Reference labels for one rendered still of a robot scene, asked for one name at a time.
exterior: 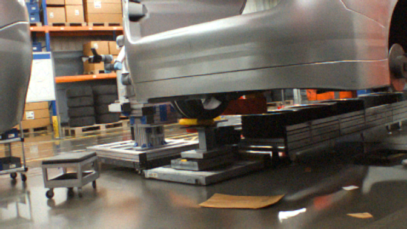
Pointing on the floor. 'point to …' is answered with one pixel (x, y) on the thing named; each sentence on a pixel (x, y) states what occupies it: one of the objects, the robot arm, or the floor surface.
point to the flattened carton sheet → (228, 202)
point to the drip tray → (382, 154)
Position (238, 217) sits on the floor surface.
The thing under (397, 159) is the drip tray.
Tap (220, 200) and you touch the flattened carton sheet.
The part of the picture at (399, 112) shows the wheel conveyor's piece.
